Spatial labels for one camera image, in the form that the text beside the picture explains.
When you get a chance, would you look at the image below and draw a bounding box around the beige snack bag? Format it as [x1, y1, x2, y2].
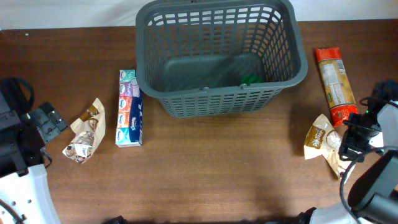
[62, 98, 106, 164]
[303, 114, 350, 180]

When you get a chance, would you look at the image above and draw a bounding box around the green round cup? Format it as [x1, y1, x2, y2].
[240, 74, 262, 85]

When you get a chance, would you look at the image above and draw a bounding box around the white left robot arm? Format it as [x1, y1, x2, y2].
[1, 78, 68, 223]

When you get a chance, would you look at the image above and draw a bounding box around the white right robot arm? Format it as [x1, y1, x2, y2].
[294, 80, 397, 223]

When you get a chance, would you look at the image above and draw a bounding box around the orange pasta package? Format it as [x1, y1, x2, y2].
[315, 47, 358, 127]

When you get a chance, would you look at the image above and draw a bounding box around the Kleenex tissue multipack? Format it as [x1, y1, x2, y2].
[115, 70, 143, 147]

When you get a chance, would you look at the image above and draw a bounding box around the grey plastic basket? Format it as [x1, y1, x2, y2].
[136, 0, 308, 118]

